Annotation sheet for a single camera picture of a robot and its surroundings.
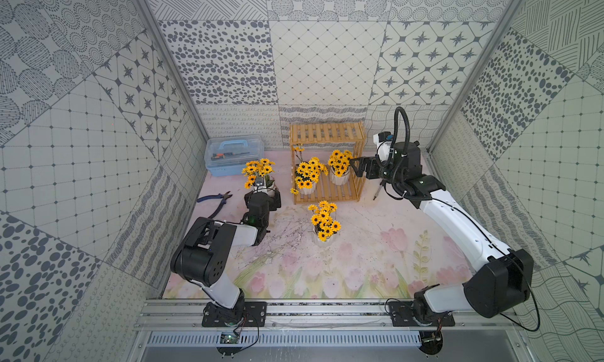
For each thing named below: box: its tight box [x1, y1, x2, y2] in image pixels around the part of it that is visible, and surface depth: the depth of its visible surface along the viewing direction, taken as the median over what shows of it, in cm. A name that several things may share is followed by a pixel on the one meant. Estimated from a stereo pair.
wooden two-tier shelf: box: [289, 121, 367, 205], surface depth 98 cm
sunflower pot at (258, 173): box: [242, 158, 278, 193], surface depth 88 cm
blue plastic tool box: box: [204, 135, 266, 178], surface depth 109 cm
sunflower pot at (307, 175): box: [294, 156, 329, 196], surface depth 92 cm
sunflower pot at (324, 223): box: [308, 199, 342, 248], surface depth 81 cm
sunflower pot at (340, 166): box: [327, 149, 354, 185], surface depth 96 cm
